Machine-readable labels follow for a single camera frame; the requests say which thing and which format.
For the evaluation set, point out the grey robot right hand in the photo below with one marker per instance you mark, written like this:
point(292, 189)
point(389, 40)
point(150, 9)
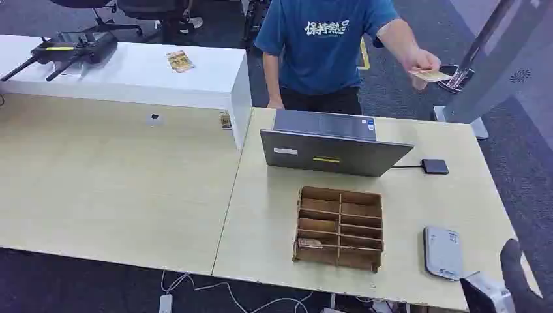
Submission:
point(516, 276)

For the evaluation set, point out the person's left hand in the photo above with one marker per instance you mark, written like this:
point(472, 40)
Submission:
point(421, 60)

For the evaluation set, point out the person's right hand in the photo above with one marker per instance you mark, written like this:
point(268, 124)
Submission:
point(275, 104)

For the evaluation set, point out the pale printed card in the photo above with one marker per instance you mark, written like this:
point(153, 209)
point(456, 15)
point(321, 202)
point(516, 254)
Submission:
point(433, 76)

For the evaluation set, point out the round black bin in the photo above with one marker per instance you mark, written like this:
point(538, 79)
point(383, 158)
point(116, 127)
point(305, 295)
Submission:
point(447, 82)

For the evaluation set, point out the small printed card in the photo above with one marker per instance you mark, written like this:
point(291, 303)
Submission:
point(225, 120)

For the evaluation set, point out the yellow floor tape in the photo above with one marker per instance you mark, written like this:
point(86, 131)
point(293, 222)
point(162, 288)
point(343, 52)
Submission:
point(364, 54)

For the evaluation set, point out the grey metal stand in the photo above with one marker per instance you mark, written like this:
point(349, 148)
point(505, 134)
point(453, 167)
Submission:
point(488, 77)

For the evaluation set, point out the person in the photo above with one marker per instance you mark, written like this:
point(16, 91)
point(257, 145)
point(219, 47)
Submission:
point(319, 52)

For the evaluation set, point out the grey laptop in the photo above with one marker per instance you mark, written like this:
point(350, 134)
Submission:
point(332, 153)

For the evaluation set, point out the grey flat card reader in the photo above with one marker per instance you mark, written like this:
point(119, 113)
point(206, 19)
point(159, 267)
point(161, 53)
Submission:
point(443, 252)

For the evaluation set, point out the yellow printed card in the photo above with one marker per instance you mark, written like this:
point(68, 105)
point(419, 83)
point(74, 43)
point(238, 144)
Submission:
point(180, 61)

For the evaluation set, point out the black square hub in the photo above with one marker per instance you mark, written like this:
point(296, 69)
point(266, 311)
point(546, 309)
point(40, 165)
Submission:
point(435, 166)

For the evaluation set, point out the wooden compartment box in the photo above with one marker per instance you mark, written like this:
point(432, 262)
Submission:
point(339, 229)

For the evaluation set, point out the white desk riser shelf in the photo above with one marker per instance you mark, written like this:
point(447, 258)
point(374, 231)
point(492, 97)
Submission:
point(129, 73)

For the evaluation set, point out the black remote controller with antennas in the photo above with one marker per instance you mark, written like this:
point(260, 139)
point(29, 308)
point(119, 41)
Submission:
point(73, 49)

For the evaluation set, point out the white power strip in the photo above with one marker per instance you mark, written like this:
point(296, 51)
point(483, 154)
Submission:
point(165, 304)

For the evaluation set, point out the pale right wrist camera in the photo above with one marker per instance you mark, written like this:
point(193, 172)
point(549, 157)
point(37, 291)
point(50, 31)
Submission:
point(490, 291)

